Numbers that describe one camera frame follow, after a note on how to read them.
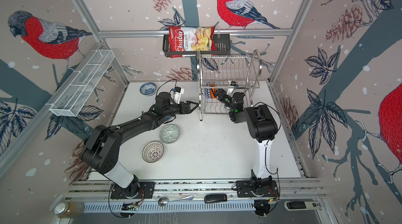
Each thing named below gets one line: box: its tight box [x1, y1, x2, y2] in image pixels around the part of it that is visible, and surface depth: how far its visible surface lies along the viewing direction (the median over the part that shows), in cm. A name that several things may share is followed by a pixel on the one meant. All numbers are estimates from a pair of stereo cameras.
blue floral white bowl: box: [139, 82, 158, 97], surface depth 116 cm
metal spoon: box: [158, 195, 194, 207], surface depth 73 cm
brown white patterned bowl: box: [141, 140, 165, 164], surface depth 85 cm
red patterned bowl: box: [202, 83, 211, 99], surface depth 100 cm
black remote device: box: [204, 194, 228, 204], surface depth 71 cm
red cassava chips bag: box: [168, 25, 217, 59], surface depth 90 cm
